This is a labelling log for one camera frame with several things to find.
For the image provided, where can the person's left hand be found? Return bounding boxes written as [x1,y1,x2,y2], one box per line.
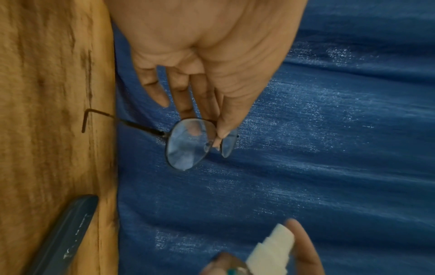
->
[106,0,310,139]

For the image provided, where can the person's right hand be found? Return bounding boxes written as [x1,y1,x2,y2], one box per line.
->
[200,218,325,275]

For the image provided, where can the blue spray bottle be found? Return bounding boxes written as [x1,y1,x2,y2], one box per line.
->
[225,222,295,275]

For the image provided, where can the round black-framed eyeglasses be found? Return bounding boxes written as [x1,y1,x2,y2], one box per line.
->
[81,108,239,171]

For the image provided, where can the dark blue glasses case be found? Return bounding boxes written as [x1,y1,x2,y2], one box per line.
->
[30,194,99,275]

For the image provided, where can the blue curtain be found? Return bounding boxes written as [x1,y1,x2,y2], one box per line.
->
[111,0,435,275]

